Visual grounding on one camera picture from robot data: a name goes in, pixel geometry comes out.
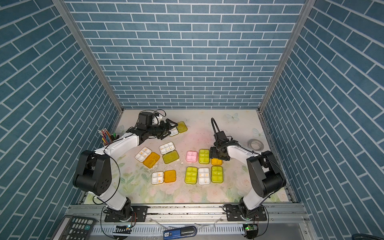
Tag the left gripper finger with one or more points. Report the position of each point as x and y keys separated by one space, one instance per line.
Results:
x=171 y=124
x=164 y=135

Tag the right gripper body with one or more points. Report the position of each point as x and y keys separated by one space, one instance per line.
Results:
x=215 y=153

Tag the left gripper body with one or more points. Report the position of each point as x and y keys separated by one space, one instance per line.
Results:
x=156 y=130

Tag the orange pillbox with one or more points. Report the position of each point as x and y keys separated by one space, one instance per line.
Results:
x=216 y=162
x=163 y=177
x=147 y=157

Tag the clear pillbox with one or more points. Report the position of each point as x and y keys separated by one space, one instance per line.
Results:
x=204 y=176

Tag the pink pillbox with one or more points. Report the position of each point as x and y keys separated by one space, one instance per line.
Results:
x=192 y=156

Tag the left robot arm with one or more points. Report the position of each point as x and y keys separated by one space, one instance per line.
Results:
x=94 y=172

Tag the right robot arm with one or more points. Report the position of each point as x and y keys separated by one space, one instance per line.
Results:
x=265 y=173

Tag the clear tape roll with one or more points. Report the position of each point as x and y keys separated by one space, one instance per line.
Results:
x=256 y=145

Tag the coloured pens bundle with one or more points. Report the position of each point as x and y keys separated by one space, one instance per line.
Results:
x=107 y=138

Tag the right circuit board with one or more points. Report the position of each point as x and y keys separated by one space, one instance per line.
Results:
x=251 y=231

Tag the circuit board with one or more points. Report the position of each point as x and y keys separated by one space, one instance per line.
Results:
x=122 y=230
x=251 y=231

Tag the blue black usb device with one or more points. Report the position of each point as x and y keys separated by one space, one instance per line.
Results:
x=180 y=233

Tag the left circuit board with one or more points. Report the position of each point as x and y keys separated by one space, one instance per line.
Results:
x=122 y=230

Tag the black calculator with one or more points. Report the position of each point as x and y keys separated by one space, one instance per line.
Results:
x=74 y=228

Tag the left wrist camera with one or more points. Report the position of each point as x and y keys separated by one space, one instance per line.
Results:
x=147 y=120

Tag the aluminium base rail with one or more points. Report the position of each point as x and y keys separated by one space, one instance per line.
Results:
x=214 y=213

